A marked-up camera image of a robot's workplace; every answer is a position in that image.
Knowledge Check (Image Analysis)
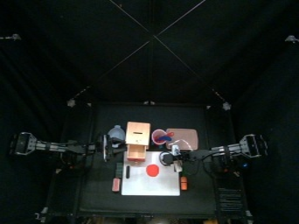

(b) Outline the wooden pull-out drawer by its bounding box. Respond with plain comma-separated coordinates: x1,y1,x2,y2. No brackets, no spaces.
125,143,148,163

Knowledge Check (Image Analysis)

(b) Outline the red flat dough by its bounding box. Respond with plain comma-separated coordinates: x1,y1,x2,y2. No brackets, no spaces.
144,164,161,178

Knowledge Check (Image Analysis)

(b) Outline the clear plastic bottle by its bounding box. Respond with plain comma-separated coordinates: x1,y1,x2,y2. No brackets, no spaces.
107,124,127,142

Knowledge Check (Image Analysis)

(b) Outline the dark green block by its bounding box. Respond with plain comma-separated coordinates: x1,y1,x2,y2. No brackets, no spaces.
115,162,125,179

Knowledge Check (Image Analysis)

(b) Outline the orange block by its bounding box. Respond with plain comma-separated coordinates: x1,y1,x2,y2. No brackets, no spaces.
180,175,189,192

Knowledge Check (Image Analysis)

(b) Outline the white cutting mat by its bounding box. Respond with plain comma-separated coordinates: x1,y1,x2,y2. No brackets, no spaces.
120,150,183,197

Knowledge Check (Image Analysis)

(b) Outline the pink block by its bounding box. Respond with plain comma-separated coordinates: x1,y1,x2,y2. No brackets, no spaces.
111,178,121,193

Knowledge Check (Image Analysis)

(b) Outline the white text label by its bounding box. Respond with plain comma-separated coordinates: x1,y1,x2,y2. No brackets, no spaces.
217,187,245,217

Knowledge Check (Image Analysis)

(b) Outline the thin diagonal cord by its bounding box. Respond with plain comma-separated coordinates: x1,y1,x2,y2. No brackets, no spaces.
70,0,208,102
107,0,227,103

